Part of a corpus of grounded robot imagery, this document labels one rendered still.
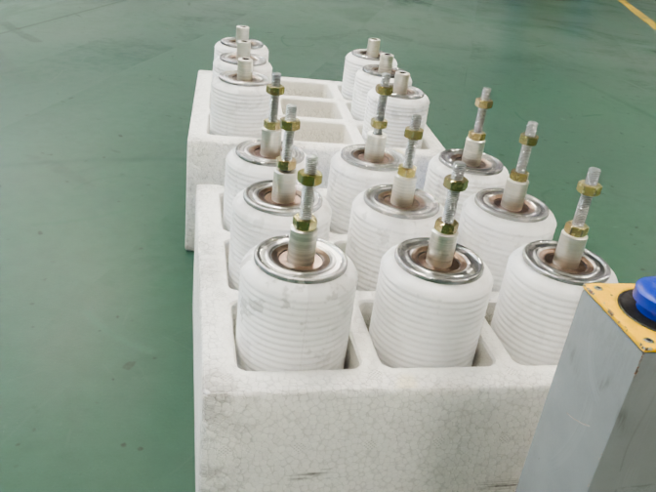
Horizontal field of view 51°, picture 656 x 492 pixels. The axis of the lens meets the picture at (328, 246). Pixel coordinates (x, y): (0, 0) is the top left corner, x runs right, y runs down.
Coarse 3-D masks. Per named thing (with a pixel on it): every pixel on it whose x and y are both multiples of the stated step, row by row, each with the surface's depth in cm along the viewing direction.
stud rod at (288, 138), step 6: (288, 108) 62; (294, 108) 62; (288, 114) 62; (294, 114) 62; (288, 120) 62; (294, 120) 62; (288, 132) 63; (294, 132) 63; (288, 138) 63; (288, 144) 63; (282, 150) 64; (288, 150) 63; (282, 156) 64; (288, 156) 64
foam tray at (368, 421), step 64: (320, 192) 86; (256, 384) 53; (320, 384) 54; (384, 384) 55; (448, 384) 55; (512, 384) 57; (256, 448) 55; (320, 448) 56; (384, 448) 57; (448, 448) 58; (512, 448) 60
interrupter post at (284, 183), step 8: (280, 176) 64; (288, 176) 64; (296, 176) 65; (272, 184) 65; (280, 184) 64; (288, 184) 64; (272, 192) 65; (280, 192) 65; (288, 192) 65; (280, 200) 65; (288, 200) 65
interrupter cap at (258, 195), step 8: (256, 184) 68; (264, 184) 68; (296, 184) 69; (248, 192) 66; (256, 192) 66; (264, 192) 66; (296, 192) 68; (248, 200) 64; (256, 200) 65; (264, 200) 65; (272, 200) 66; (296, 200) 66; (320, 200) 66; (256, 208) 63; (264, 208) 63; (272, 208) 63; (280, 208) 64; (288, 208) 64; (296, 208) 64; (312, 208) 64; (288, 216) 63
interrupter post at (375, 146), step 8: (368, 136) 77; (376, 136) 77; (384, 136) 77; (368, 144) 77; (376, 144) 77; (384, 144) 77; (368, 152) 78; (376, 152) 77; (384, 152) 78; (368, 160) 78; (376, 160) 78
